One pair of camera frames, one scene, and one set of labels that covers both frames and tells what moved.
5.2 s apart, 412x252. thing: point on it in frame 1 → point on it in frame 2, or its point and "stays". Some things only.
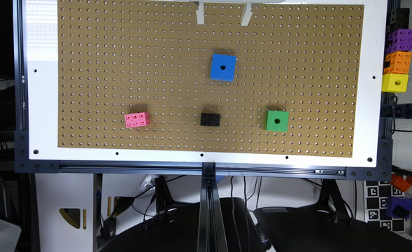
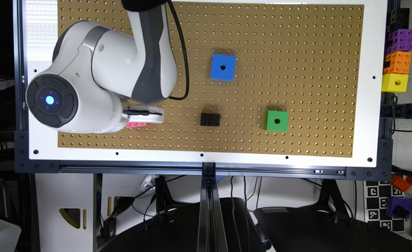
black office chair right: x=324 y=227 stays
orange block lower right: x=399 y=183 stays
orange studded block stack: x=399 y=64 stays
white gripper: x=247 y=14 → x=138 y=113
